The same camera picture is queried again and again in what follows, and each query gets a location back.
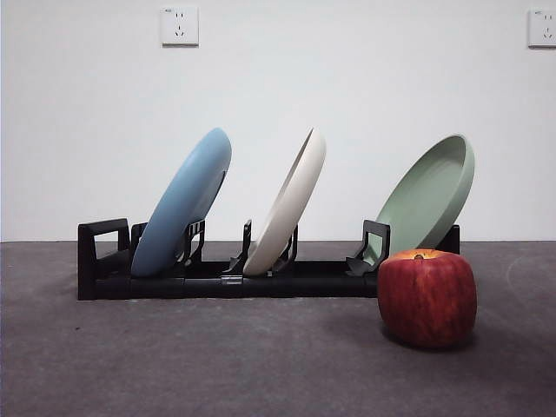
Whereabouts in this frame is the blue plate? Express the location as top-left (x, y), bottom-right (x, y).
top-left (129, 127), bottom-right (233, 279)

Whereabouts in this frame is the red apple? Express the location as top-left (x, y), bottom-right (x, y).
top-left (376, 248), bottom-right (479, 349)

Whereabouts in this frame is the white plate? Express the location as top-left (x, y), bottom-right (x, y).
top-left (242, 127), bottom-right (328, 277)

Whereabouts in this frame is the black plate rack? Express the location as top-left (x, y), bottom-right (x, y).
top-left (76, 217), bottom-right (461, 301)

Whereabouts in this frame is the green plate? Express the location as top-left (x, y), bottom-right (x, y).
top-left (374, 134), bottom-right (476, 264)

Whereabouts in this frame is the white wall socket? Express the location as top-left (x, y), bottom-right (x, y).
top-left (527, 8), bottom-right (556, 49)
top-left (161, 5), bottom-right (200, 48)

